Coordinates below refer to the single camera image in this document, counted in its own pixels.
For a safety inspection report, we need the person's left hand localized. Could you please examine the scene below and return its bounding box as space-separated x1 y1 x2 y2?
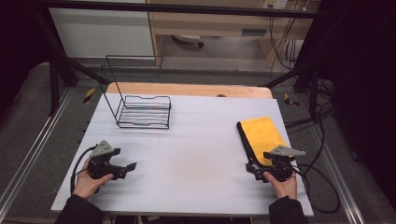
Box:
72 157 115 200

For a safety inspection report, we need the black horizontal frame bar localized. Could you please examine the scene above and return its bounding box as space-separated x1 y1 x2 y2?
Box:
31 0 328 19

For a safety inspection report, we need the yellow towel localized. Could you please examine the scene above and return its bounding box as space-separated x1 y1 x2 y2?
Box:
236 116 289 167

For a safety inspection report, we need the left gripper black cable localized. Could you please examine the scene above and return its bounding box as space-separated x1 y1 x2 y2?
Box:
70 145 98 195

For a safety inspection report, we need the white object under desk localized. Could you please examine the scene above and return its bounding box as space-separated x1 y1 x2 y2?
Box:
172 34 205 49

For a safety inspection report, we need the bundle of hanging cables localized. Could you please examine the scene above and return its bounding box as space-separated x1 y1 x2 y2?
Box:
269 15 304 71

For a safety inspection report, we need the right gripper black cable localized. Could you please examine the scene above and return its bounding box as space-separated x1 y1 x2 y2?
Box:
290 162 341 215

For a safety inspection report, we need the black wire rack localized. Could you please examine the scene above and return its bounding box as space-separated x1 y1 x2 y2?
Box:
101 55 173 130

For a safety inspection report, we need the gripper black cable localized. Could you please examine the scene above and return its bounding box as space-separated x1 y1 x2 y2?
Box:
290 162 341 215
70 145 98 195

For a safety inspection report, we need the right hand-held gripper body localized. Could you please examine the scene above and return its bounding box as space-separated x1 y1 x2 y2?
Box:
260 145 306 183

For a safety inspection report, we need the person's right hand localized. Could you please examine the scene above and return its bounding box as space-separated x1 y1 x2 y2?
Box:
262 171 298 201

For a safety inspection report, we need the yellow black striped tape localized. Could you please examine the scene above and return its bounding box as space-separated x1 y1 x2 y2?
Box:
283 92 300 107
82 87 96 105

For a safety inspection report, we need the wooden desk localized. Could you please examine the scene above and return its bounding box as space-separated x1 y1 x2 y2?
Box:
146 0 321 68

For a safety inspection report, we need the black curtain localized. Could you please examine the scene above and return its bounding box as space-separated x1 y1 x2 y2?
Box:
306 0 396 203

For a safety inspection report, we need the white power strip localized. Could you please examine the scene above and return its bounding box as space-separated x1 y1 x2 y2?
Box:
262 0 289 9

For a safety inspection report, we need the aluminium floor rail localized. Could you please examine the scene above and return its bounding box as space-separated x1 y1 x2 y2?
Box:
0 88 75 213
310 124 366 224

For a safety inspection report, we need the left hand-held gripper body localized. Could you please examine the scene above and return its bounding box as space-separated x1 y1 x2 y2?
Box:
88 139 119 180

